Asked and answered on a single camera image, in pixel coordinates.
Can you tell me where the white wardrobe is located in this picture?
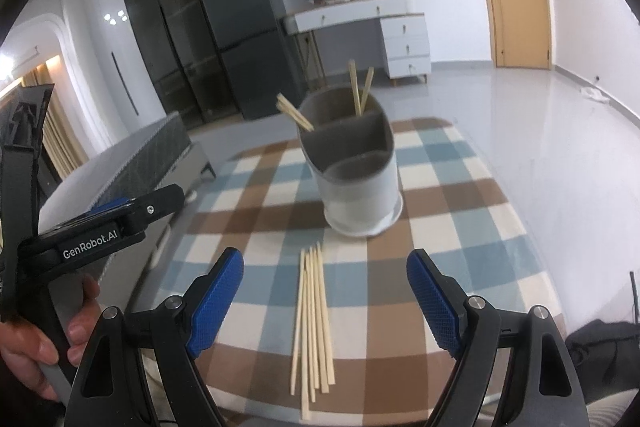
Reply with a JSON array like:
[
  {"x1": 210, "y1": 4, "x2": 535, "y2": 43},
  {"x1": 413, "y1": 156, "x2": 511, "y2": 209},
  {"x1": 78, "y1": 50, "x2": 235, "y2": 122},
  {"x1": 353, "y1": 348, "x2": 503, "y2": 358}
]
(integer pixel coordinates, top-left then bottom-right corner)
[{"x1": 60, "y1": 0, "x2": 166, "y2": 148}]

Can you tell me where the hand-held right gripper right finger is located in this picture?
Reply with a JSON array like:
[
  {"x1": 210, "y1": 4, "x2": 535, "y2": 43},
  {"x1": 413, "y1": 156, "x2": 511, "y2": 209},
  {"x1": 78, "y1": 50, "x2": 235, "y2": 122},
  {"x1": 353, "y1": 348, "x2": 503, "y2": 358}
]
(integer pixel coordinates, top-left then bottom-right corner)
[{"x1": 406, "y1": 249, "x2": 591, "y2": 427}]

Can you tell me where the dark glass cabinet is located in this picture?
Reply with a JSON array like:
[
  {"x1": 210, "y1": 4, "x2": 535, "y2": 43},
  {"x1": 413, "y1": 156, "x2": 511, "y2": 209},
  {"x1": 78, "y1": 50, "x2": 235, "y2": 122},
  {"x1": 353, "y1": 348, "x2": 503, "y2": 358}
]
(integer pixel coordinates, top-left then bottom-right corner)
[{"x1": 115, "y1": 0, "x2": 238, "y2": 130}]

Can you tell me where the grey white utensil holder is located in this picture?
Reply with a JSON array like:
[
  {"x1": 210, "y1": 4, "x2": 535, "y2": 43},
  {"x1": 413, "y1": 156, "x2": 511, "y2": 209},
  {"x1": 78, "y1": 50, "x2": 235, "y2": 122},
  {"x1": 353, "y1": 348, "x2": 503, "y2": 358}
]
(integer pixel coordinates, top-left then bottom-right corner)
[{"x1": 296, "y1": 88, "x2": 404, "y2": 239}]

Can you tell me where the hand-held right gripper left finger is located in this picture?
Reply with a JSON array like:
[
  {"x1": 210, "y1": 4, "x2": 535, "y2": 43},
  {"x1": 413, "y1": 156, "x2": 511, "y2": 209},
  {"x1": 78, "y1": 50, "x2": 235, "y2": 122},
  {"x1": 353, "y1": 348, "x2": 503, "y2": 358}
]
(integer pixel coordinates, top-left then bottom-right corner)
[{"x1": 65, "y1": 247, "x2": 245, "y2": 427}]

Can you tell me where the dark grey fridge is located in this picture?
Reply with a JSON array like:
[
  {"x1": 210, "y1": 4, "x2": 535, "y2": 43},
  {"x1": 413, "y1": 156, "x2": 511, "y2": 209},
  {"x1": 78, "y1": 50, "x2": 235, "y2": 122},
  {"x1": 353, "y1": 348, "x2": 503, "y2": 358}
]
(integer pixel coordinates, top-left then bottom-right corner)
[{"x1": 194, "y1": 0, "x2": 307, "y2": 122}]

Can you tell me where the person's left hand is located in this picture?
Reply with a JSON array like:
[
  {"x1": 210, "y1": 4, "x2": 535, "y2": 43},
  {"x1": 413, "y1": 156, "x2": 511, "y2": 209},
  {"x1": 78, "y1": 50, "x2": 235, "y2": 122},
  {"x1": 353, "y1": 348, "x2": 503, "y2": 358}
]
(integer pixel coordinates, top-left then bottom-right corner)
[{"x1": 0, "y1": 276, "x2": 101, "y2": 401}]

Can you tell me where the pile of bamboo chopsticks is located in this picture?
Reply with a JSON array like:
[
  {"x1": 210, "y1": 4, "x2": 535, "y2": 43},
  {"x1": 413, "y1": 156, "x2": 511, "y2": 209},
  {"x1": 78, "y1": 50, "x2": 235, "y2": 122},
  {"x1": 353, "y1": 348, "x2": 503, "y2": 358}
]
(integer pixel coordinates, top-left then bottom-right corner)
[{"x1": 290, "y1": 243, "x2": 336, "y2": 421}]

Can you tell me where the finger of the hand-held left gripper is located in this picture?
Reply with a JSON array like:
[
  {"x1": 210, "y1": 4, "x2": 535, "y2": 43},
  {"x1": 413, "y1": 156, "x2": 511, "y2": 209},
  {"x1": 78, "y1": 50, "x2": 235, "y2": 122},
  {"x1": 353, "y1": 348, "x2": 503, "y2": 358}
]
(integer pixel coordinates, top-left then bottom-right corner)
[{"x1": 90, "y1": 184, "x2": 186, "y2": 235}]

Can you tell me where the dark cloth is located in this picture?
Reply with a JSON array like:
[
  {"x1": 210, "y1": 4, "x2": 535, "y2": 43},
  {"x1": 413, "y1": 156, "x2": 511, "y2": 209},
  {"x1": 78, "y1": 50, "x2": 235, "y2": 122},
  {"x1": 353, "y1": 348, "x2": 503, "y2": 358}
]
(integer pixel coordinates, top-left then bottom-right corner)
[{"x1": 565, "y1": 319, "x2": 640, "y2": 408}]

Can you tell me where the checked tablecloth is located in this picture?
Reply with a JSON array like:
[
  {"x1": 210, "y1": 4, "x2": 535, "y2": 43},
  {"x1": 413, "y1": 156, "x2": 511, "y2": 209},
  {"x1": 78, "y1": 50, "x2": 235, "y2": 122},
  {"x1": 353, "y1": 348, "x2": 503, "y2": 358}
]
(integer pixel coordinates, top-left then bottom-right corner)
[{"x1": 125, "y1": 117, "x2": 568, "y2": 427}]

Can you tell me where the beige curtain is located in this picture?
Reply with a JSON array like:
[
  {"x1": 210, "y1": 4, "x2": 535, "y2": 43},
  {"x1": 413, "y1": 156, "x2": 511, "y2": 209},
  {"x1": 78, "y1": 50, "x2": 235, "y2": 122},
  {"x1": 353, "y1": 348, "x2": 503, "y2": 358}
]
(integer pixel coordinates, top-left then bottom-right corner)
[{"x1": 20, "y1": 57, "x2": 86, "y2": 180}]

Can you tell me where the white dressing table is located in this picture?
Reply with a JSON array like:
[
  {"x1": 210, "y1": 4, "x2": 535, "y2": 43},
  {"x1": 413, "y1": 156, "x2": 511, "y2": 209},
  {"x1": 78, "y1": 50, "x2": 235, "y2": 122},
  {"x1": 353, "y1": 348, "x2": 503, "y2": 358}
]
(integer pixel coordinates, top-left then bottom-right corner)
[{"x1": 284, "y1": 0, "x2": 432, "y2": 88}]

